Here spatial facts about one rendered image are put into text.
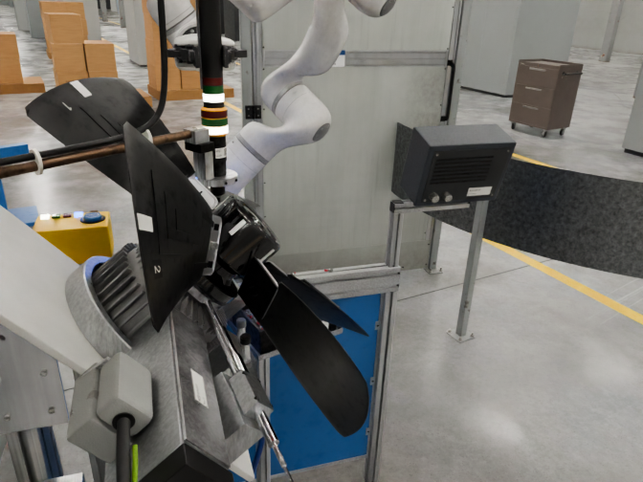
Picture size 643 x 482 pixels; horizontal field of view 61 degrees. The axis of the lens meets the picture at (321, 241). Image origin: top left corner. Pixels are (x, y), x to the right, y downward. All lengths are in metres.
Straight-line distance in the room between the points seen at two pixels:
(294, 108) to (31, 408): 0.98
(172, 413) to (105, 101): 0.52
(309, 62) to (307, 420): 1.08
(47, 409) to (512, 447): 1.80
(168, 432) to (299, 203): 2.44
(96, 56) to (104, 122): 7.52
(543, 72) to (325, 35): 6.27
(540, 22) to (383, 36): 8.04
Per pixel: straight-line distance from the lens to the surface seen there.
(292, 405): 1.75
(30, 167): 0.77
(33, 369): 0.91
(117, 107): 0.96
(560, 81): 7.52
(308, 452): 1.91
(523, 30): 10.60
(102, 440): 0.68
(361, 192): 3.10
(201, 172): 0.93
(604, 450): 2.50
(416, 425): 2.34
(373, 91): 2.97
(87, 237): 1.34
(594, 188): 2.45
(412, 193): 1.52
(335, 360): 0.76
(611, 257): 2.55
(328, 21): 1.43
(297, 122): 1.51
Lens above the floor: 1.57
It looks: 24 degrees down
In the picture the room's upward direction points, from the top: 2 degrees clockwise
